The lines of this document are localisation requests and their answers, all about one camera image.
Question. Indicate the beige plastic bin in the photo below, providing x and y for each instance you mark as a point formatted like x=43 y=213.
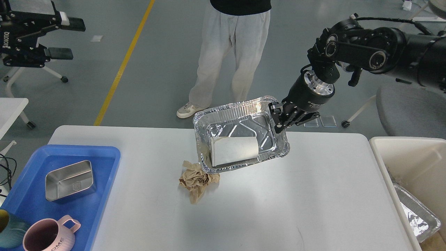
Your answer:
x=418 y=164

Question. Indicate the clear floor plate right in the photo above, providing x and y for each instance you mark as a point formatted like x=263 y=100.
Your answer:
x=328 y=121

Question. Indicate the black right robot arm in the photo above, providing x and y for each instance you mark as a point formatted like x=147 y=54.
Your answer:
x=416 y=58

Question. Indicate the white chair left background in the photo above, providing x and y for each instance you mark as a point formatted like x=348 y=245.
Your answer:
x=11 y=77

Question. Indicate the crumpled brown paper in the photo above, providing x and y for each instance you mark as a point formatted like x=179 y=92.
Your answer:
x=196 y=180

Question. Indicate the pink ribbed HOME mug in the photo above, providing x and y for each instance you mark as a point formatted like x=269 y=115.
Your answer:
x=51 y=235

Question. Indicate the aluminium foil tray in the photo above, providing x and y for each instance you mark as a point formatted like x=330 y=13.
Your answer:
x=241 y=119

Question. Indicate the white paper cup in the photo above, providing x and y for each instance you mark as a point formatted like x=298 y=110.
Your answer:
x=226 y=150

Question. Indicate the white side table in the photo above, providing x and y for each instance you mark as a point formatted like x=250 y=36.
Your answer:
x=10 y=110

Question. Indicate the stainless steel rectangular box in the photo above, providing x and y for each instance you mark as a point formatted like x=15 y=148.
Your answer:
x=70 y=182

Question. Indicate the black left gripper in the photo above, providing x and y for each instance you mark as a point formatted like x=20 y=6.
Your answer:
x=21 y=26

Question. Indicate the white chair legs top right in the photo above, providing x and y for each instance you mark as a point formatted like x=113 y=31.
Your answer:
x=425 y=10

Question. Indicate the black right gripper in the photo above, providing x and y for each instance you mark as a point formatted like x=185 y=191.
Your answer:
x=308 y=93

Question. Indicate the clear floor plate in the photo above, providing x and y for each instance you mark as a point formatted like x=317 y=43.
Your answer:
x=328 y=121
x=312 y=124

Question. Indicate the blue plastic tray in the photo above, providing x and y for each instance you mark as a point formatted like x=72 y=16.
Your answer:
x=27 y=198

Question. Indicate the clear floor plate left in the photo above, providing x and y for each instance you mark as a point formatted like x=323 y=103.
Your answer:
x=312 y=124

